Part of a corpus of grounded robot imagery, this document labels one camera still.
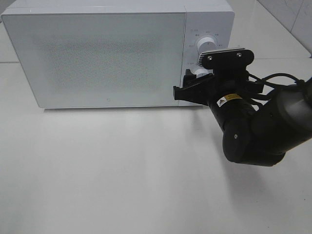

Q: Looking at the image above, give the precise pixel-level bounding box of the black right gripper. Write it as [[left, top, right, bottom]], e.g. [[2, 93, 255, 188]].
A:
[[173, 69, 263, 127]]

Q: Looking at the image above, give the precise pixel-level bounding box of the white timer knob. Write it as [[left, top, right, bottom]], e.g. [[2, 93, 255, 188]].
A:
[[194, 68, 213, 78]]

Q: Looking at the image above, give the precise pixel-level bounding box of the white microwave door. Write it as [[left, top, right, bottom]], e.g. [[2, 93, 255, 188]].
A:
[[3, 13, 185, 109]]

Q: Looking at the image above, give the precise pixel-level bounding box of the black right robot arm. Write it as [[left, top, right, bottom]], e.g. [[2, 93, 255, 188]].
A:
[[173, 70, 312, 166]]

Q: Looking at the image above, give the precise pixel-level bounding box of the upper white power knob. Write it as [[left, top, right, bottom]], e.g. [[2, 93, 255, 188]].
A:
[[196, 35, 217, 54]]

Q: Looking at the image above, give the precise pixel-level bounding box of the white microwave oven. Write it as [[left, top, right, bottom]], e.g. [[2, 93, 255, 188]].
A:
[[1, 0, 235, 107]]

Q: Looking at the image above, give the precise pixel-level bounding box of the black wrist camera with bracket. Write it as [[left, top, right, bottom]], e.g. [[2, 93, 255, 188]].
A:
[[197, 48, 254, 78]]

